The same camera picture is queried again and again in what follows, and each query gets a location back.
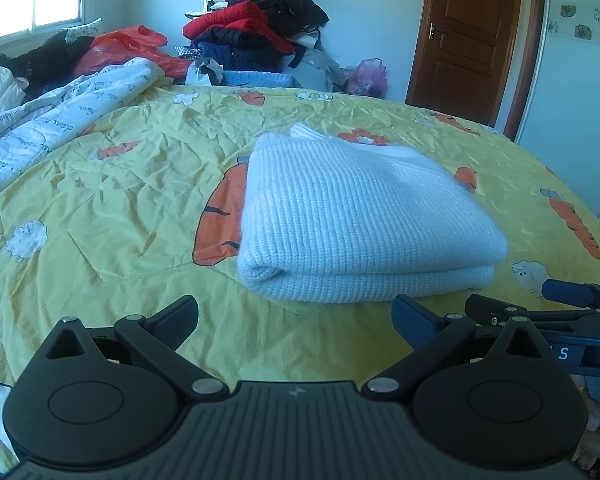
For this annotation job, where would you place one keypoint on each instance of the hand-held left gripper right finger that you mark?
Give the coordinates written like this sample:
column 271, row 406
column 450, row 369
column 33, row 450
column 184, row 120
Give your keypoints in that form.
column 411, row 312

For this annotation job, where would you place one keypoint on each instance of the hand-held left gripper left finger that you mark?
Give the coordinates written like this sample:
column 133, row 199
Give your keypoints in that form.
column 180, row 312

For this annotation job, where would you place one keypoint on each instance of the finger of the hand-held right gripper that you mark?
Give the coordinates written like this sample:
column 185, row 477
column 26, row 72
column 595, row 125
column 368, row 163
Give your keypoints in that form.
column 562, row 290
column 485, row 307

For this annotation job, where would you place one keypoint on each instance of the white knit sweater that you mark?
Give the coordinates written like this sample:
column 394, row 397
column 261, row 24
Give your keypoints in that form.
column 360, row 210

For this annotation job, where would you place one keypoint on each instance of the black clothes heap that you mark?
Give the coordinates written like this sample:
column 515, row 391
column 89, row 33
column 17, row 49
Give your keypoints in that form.
column 50, row 60

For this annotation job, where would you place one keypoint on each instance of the yellow carrot-print bedsheet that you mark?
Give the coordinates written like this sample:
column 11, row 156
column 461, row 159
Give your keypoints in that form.
column 130, row 210

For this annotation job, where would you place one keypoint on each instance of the white printed quilt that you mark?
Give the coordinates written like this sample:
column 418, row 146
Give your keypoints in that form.
column 55, row 115

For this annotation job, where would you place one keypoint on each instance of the pink plastic bag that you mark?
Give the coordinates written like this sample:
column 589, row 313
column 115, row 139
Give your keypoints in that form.
column 367, row 77

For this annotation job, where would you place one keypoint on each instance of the white plastic bag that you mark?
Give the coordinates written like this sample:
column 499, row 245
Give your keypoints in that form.
column 202, row 72

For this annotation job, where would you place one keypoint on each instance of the light blue knit cloth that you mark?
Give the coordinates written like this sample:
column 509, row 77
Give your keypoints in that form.
column 260, row 80

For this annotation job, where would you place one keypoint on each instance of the grey garment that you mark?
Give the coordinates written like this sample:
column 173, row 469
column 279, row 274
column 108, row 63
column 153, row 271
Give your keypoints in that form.
column 315, row 72

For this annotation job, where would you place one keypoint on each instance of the navy jacket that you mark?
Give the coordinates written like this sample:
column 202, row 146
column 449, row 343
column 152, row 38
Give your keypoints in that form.
column 240, row 52

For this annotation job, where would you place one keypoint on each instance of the brown wooden door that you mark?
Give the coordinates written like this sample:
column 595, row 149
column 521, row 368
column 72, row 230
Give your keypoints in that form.
column 465, row 35

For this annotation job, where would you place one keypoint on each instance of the red plastic bag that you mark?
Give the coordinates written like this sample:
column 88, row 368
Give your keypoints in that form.
column 120, row 45

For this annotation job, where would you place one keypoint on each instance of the white crumpled cloth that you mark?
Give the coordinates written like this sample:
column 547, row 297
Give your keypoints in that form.
column 0, row 87

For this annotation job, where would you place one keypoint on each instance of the spotted white cloth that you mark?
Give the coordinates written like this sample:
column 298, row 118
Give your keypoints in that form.
column 82, row 29

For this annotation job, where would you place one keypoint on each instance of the black garment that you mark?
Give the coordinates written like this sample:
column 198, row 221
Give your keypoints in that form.
column 285, row 0

